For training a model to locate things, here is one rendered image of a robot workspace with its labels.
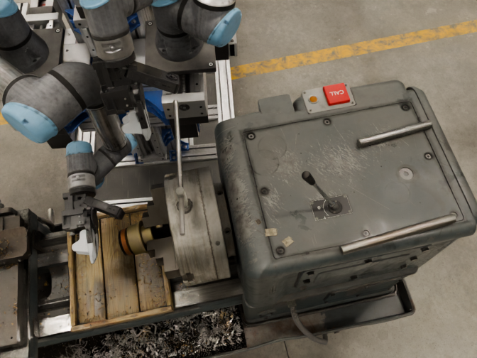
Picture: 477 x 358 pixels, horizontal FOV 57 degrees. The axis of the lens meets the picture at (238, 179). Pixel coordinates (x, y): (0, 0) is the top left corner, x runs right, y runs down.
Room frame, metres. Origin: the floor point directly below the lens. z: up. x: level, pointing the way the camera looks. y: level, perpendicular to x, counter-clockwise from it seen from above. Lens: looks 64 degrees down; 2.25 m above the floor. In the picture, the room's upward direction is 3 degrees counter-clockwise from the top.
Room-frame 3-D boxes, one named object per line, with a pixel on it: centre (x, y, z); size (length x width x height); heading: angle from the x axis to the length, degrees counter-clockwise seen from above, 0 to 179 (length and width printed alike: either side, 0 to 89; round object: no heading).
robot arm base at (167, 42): (1.02, 0.17, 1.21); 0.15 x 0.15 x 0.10
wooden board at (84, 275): (0.39, 0.39, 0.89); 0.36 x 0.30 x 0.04; 9
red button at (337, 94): (0.72, -0.28, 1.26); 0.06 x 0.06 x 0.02; 9
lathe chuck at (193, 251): (0.43, 0.14, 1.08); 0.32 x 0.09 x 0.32; 9
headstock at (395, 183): (0.51, -0.26, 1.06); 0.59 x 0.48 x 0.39; 99
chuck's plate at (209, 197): (0.44, 0.07, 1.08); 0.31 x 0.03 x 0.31; 9
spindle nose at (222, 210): (0.44, 0.04, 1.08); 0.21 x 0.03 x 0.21; 9
